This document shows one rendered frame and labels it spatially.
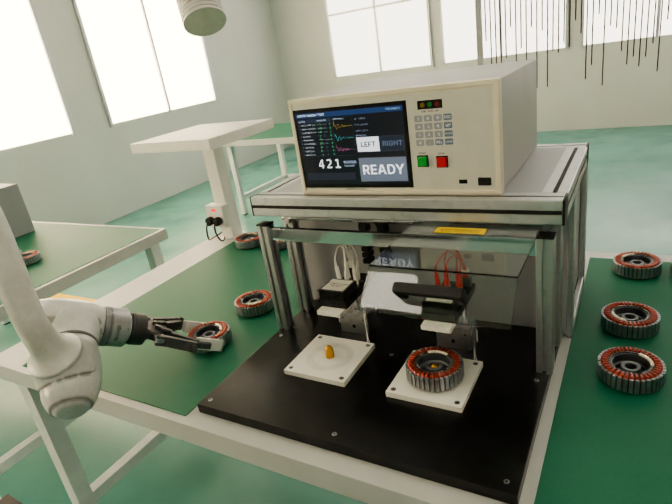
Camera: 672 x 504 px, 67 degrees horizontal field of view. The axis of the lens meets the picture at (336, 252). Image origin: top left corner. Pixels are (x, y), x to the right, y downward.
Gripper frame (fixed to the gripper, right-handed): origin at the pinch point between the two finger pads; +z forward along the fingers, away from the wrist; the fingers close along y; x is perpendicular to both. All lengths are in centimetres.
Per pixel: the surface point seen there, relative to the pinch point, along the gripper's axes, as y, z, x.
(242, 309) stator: -5.4, 9.9, 6.7
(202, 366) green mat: 9.4, -3.5, -4.4
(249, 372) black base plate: 23.2, 1.6, 0.8
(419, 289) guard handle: 66, 2, 34
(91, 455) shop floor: -87, 2, -87
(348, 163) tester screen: 30, 6, 51
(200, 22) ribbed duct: -81, -1, 91
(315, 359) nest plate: 31.2, 12.1, 8.2
